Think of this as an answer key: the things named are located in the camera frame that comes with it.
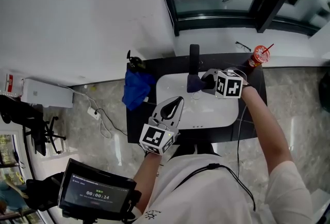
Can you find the person's white shirt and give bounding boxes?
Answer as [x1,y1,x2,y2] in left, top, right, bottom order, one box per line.
[134,152,315,224]

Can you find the red cup with straw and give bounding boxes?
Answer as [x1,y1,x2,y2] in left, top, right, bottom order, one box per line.
[247,43,275,68]

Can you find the thin gripper cable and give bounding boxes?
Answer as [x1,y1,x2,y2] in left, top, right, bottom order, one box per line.
[236,103,249,180]

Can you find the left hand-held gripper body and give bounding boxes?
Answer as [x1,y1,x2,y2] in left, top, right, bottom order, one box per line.
[139,111,181,156]

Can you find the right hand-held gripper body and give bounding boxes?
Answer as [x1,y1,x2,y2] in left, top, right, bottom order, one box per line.
[212,69,244,100]

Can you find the person's black trousers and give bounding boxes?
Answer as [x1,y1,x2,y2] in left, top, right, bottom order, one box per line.
[169,142,221,158]

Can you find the black screen with timer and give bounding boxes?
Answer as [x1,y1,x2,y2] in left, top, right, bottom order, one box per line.
[57,157,138,221]

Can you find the black power cable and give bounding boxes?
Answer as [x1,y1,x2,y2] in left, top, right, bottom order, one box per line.
[94,108,128,137]

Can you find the black desk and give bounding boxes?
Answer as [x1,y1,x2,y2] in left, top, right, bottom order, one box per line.
[0,94,45,129]

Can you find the bright blue folded fabric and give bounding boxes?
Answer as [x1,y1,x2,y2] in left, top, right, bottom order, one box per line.
[122,68,157,111]

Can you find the white power cable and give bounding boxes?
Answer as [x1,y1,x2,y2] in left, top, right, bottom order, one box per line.
[57,84,113,139]

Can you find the white power strip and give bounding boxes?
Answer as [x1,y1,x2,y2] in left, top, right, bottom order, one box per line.
[87,106,102,121]

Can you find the black eyeglasses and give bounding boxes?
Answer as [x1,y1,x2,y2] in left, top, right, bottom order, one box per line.
[235,41,252,53]

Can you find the person's right forearm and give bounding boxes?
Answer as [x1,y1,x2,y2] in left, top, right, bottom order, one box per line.
[240,85,295,175]

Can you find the dark blue cloth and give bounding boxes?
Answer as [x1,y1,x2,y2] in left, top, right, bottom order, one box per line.
[186,72,207,93]

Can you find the dark round object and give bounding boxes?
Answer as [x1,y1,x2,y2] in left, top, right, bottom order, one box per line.
[318,70,330,115]

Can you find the black office chair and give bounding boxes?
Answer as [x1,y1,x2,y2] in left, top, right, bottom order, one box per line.
[22,115,67,157]

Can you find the black cable on shirt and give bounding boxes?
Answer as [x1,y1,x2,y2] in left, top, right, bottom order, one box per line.
[167,163,257,212]

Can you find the white sink basin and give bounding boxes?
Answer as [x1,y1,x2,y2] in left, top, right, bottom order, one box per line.
[155,71,240,131]

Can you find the red and white bag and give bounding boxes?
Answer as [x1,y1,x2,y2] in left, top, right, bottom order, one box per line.
[0,72,25,98]

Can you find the small black handheld fan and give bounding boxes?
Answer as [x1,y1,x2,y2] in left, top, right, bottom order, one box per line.
[126,50,145,71]

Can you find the black sink counter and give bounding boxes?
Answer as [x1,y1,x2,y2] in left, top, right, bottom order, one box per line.
[126,53,268,144]

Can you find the white box appliance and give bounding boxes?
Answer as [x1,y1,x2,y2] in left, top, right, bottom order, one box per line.
[20,78,75,109]

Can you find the person's left forearm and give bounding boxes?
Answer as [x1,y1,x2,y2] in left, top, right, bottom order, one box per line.
[132,151,164,215]

